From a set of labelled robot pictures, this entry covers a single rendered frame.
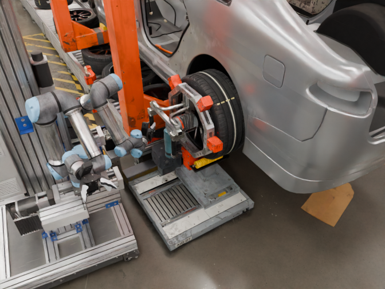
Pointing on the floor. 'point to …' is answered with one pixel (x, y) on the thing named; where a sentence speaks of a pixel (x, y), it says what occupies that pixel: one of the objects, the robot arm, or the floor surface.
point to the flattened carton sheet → (329, 203)
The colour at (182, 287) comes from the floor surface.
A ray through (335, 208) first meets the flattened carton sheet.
